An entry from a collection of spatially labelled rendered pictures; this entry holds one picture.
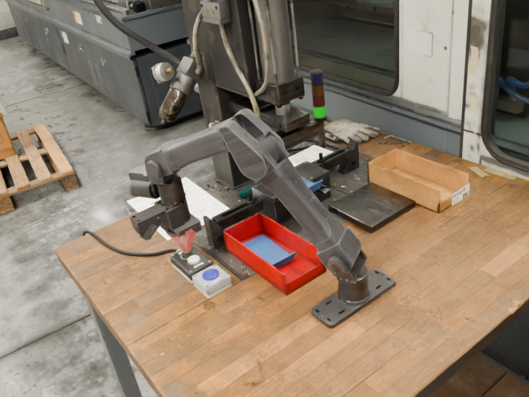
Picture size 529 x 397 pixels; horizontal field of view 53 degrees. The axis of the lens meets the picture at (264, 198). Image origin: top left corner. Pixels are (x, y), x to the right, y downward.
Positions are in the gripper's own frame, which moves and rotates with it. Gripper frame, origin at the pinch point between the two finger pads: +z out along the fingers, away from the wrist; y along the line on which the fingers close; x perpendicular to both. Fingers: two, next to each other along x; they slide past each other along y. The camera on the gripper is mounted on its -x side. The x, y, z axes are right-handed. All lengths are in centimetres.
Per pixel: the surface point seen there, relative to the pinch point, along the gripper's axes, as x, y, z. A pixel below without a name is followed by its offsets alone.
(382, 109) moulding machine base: 97, -25, 2
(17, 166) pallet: 6, -301, 79
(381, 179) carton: 58, 10, 3
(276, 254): 17.0, 13.6, 4.2
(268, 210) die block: 25.8, -0.6, 1.5
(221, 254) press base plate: 8.1, 1.8, 5.0
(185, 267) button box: -3.0, 3.7, 1.8
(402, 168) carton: 70, 8, 4
